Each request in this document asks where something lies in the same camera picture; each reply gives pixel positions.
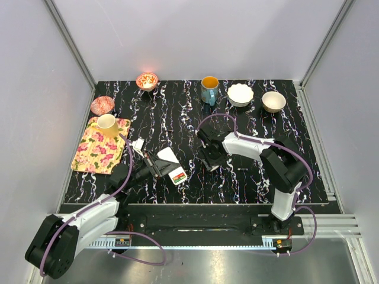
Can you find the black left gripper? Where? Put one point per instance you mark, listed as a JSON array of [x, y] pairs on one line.
[[161, 167]]

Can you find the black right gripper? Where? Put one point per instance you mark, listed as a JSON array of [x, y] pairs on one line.
[[209, 162]]

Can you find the white red remote control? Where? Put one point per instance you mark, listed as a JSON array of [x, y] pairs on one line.
[[175, 171]]

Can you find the white battery cover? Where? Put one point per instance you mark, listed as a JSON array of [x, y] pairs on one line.
[[214, 168]]

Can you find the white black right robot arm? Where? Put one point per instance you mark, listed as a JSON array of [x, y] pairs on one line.
[[284, 167]]

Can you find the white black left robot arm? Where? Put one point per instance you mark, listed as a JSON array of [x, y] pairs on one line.
[[60, 239]]

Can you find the white scalloped bowl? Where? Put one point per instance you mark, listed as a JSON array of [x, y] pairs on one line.
[[240, 95]]

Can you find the blue mug yellow inside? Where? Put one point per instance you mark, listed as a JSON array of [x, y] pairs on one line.
[[209, 90]]

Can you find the floral pink tray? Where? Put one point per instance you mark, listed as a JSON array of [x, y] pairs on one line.
[[97, 153]]

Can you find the cream yellow cup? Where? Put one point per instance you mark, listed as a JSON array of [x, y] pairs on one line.
[[107, 124]]

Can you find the cream round bowl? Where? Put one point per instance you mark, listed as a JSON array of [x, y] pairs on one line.
[[273, 101]]

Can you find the red patterned saucer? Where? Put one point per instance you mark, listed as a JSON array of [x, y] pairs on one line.
[[102, 105]]

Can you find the red patterned small bowl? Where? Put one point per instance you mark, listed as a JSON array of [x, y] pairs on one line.
[[147, 81]]

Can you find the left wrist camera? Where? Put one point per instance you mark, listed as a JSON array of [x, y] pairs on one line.
[[138, 146]]

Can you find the black mounting base plate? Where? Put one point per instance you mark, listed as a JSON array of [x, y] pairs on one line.
[[190, 226]]

